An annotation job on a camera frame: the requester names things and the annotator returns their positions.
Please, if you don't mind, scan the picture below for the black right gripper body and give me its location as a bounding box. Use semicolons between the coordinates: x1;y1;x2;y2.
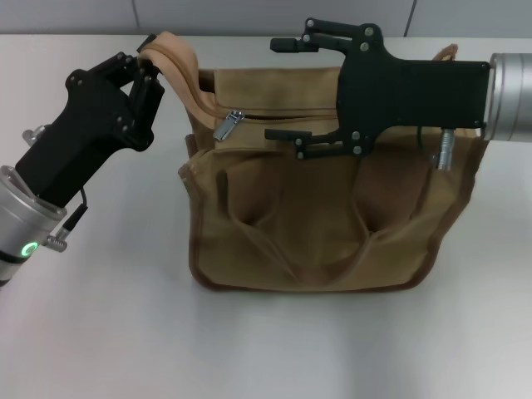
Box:
337;25;491;159

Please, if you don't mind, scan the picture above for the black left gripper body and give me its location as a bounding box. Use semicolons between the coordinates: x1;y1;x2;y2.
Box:
14;62;155;208

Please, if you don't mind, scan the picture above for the silver metal zipper pull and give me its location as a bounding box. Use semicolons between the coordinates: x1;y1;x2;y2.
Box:
212;108;245;143

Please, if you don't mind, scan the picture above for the khaki canvas food bag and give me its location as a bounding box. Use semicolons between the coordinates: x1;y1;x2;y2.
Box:
139;29;491;294

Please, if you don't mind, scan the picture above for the right gripper cable with plugs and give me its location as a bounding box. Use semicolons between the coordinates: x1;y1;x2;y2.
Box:
417;126;458;171

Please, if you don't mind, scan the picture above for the gripper cable with plugs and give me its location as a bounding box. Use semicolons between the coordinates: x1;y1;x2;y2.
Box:
22;124;89;254
417;126;458;171

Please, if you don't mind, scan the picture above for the left gripper cable with plugs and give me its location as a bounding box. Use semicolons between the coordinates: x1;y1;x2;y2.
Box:
22;124;89;254

